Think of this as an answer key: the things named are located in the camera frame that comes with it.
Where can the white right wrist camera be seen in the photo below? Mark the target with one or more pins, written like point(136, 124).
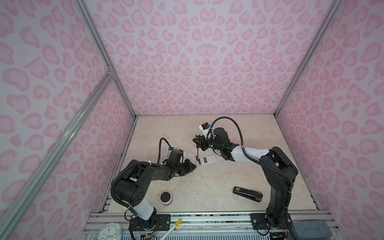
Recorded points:
point(205, 128)

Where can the aluminium rail base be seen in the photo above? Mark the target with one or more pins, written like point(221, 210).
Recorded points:
point(211, 225)

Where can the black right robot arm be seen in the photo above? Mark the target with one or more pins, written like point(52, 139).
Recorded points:
point(279, 170)

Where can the black stapler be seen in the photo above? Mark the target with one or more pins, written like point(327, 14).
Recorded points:
point(248, 194)

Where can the aluminium frame strut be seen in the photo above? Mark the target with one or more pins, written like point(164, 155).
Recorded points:
point(329, 17)
point(51, 71)

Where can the aluminium frame strut left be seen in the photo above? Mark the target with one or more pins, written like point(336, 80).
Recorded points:
point(51, 71)

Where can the black yellow handled screwdriver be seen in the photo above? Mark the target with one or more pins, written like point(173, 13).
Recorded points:
point(197, 155)

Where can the pink black tape roll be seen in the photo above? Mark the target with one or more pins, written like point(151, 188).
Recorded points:
point(166, 198)

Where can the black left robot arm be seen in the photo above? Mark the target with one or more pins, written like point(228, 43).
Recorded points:
point(130, 186)

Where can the yellow capped white marker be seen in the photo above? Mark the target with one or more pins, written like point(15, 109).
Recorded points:
point(172, 228)

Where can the aluminium frame strut right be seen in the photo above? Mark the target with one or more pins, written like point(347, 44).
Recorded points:
point(329, 17)

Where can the white analog clock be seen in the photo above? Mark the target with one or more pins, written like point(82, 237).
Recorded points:
point(112, 231)

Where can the grey cloth pad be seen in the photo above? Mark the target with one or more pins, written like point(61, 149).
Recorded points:
point(311, 230)

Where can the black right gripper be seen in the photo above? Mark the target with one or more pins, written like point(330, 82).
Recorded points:
point(200, 139)

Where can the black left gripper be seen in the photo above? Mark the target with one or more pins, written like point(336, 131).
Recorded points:
point(189, 169)

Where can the red and white remote control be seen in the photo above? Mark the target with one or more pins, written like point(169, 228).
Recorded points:
point(203, 161)

